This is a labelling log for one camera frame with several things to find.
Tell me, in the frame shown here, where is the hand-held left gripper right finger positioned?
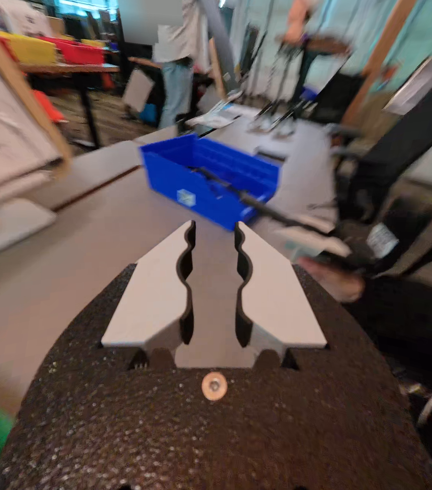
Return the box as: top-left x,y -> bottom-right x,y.
234,220 -> 329,351

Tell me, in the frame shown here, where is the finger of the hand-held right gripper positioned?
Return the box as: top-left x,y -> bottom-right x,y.
284,240 -> 325,264
275,226 -> 352,256

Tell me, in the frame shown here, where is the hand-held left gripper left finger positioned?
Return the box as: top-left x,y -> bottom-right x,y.
100,220 -> 197,352

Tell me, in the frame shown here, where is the black hub cable grey plug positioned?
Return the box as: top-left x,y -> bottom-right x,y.
189,165 -> 335,235

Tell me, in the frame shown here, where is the blue plastic bin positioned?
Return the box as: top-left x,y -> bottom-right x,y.
139,133 -> 281,232

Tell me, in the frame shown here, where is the person's right forearm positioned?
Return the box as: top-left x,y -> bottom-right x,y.
340,274 -> 432,349

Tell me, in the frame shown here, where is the person's right hand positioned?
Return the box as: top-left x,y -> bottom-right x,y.
298,256 -> 366,304

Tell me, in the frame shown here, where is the black office chair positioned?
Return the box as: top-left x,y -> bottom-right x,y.
329,86 -> 432,230

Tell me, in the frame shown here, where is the stack of papers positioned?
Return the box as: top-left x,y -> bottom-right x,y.
187,101 -> 241,129

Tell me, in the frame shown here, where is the grey leaning board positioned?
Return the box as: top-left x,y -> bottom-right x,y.
121,68 -> 156,112

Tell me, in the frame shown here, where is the orange traffic cone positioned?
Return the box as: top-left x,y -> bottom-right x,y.
32,90 -> 67,124

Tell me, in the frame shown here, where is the long wooden table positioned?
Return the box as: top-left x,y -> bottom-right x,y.
19,61 -> 122,149

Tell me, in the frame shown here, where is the red plastic basket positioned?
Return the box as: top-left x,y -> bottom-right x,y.
40,36 -> 106,65

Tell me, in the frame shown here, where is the yellow plastic basket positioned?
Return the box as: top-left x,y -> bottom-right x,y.
0,32 -> 58,65

